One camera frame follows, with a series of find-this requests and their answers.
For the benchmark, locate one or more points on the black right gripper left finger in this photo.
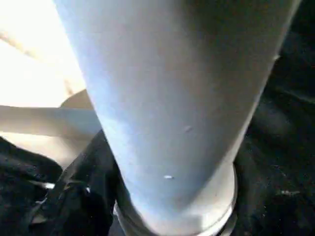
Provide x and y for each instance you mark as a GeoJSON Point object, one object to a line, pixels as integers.
{"type": "Point", "coordinates": [83, 186]}

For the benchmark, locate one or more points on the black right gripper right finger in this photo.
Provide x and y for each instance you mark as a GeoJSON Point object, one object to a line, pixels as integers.
{"type": "Point", "coordinates": [275, 196]}

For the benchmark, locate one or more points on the white plastic table leg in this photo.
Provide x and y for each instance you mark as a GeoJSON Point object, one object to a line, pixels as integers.
{"type": "Point", "coordinates": [172, 98]}

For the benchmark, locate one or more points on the white plastic table top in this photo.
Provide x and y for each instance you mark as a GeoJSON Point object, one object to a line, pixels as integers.
{"type": "Point", "coordinates": [37, 61]}

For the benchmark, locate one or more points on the black mat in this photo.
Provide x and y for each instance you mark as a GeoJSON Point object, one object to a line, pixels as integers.
{"type": "Point", "coordinates": [290, 98]}

